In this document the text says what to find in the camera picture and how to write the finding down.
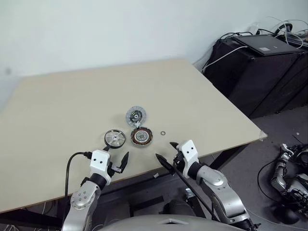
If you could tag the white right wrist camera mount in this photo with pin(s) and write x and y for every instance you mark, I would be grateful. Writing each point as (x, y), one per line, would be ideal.
(190, 154)

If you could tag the black rounded floor object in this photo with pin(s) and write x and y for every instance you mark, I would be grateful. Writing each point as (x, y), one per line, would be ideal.
(290, 215)

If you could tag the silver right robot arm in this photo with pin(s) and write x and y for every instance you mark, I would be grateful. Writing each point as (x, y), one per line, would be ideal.
(223, 192)

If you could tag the black table frame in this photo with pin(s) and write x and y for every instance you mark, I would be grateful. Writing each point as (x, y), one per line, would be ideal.
(144, 179)

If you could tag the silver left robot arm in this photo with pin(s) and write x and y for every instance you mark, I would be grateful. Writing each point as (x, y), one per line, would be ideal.
(81, 196)

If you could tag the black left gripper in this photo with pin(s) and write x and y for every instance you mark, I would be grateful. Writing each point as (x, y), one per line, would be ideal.
(110, 173)

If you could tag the black laptop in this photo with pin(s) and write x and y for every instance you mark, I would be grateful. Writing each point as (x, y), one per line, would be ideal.
(267, 44)

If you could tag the spare robot arm on floor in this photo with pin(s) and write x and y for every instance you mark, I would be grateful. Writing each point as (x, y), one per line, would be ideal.
(280, 176)

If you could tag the large black cabinet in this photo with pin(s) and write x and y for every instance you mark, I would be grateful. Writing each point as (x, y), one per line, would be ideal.
(252, 81)

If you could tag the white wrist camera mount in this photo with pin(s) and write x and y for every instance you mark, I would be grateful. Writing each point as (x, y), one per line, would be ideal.
(99, 161)
(190, 154)

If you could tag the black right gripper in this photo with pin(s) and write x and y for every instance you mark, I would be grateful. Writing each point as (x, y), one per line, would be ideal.
(179, 159)

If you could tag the black cabinet with rounded panel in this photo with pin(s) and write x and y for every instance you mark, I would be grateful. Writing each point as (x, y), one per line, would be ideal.
(288, 91)

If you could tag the copper wound motor stator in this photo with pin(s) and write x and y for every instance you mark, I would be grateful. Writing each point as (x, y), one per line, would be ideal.
(142, 136)

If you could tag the silver motor end cap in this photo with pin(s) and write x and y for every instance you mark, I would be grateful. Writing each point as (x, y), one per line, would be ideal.
(136, 116)

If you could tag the silver motor rotor disc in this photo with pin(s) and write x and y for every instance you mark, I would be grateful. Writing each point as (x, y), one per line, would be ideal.
(115, 138)

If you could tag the white power adapter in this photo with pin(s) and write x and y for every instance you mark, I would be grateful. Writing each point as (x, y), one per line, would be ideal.
(253, 28)

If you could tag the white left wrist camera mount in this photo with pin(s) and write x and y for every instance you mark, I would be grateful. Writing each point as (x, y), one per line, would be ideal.
(99, 161)

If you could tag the grey robot torso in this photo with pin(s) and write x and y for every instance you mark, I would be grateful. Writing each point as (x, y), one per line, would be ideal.
(156, 222)

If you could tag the clear table corner protector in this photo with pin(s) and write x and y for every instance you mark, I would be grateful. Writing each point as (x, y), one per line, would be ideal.
(262, 136)

